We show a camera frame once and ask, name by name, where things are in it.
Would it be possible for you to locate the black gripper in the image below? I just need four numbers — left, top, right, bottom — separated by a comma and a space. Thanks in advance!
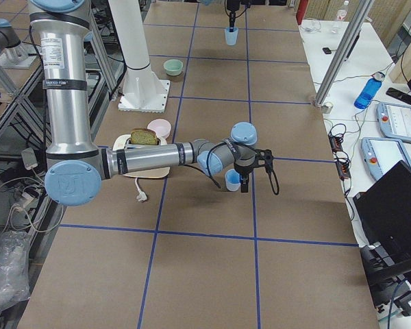
225, 0, 251, 32
234, 147, 273, 193

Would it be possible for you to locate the blue cup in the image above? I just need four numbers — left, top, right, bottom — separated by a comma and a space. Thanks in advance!
225, 169, 240, 192
224, 27, 239, 46

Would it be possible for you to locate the green bowl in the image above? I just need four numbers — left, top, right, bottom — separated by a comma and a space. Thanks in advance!
163, 59, 184, 77

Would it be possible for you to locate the pink bowl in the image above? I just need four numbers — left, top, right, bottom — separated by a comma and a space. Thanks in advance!
147, 119, 172, 138

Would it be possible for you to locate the clear plastic bottle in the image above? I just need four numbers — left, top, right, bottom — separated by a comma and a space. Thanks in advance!
335, 0, 349, 23

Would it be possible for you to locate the bread slice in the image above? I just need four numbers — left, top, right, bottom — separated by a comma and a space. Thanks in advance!
130, 128, 158, 145

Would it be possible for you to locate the lower teach pendant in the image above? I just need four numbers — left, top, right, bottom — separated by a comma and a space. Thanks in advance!
360, 137, 411, 180

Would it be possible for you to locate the teach pendant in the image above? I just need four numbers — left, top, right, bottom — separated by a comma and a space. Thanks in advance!
376, 102, 411, 143
360, 137, 411, 180

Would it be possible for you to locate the blue water bottle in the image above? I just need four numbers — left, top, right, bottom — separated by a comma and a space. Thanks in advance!
353, 71, 386, 110

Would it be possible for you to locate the black laptop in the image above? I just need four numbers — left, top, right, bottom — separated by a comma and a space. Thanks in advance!
351, 160, 411, 254

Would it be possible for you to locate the upper teach pendant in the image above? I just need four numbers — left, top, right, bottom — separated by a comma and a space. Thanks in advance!
376, 102, 411, 143

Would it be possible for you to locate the black smartphone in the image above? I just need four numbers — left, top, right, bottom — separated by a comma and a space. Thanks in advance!
386, 88, 411, 105

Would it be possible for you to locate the clear plastic bag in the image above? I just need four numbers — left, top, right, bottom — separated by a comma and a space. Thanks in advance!
0, 231, 30, 312

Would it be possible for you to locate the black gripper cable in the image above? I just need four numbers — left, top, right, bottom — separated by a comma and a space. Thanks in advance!
184, 143, 279, 196

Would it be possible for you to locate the aluminium frame post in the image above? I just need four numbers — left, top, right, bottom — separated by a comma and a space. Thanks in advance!
313, 0, 374, 109

